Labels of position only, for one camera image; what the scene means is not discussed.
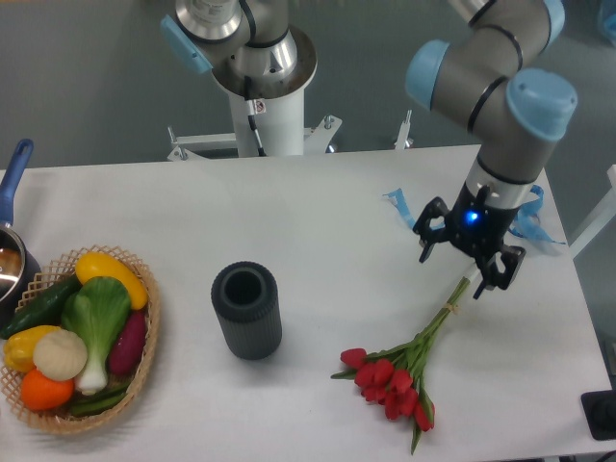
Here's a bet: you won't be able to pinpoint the black device at edge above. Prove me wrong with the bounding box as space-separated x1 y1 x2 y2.
580 390 615 441

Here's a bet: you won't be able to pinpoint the cream white garlic bulb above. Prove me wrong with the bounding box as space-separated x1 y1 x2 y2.
33 329 88 381

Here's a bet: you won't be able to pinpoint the tangled blue ribbon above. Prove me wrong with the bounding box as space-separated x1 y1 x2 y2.
508 184 565 245

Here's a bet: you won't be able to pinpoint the woven wicker basket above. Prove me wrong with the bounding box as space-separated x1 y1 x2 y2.
1 245 161 435

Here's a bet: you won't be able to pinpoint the green bean pods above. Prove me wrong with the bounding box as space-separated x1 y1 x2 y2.
68 383 129 418

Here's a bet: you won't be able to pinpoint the dark grey ribbed vase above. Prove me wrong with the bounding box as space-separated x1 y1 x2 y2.
211 261 283 360

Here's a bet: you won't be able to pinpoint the yellow bell pepper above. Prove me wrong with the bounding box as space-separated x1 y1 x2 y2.
3 325 61 373

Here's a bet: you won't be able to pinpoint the yellow squash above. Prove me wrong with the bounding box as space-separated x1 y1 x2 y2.
74 251 149 311

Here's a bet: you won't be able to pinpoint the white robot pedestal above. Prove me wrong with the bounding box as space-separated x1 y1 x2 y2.
166 89 415 162

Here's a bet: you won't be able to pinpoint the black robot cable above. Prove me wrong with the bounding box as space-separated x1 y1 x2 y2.
242 75 268 158

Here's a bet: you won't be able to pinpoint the curled blue ribbon strip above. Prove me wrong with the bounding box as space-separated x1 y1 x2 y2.
383 188 416 229

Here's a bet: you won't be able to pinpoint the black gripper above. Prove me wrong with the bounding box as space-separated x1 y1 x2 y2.
413 185 526 299

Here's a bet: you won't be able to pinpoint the purple sweet potato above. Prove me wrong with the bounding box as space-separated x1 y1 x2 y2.
108 311 147 375

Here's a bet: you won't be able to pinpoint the green bok choy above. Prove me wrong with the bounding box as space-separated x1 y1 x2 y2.
61 276 131 396

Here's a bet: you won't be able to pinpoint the dark green cucumber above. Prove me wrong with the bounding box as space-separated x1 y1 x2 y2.
1 274 82 340

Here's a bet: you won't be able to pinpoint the red tulip bouquet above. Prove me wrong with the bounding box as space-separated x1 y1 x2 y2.
331 269 479 453

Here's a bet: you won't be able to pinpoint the blue handled saucepan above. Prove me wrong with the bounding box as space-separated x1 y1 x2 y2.
1 139 40 328

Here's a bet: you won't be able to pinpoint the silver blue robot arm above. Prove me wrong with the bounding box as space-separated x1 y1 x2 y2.
160 1 578 291

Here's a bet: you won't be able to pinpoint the white frame at right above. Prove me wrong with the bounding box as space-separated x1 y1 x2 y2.
569 165 615 259

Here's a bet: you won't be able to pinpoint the orange fruit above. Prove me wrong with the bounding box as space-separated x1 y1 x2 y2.
20 369 74 411

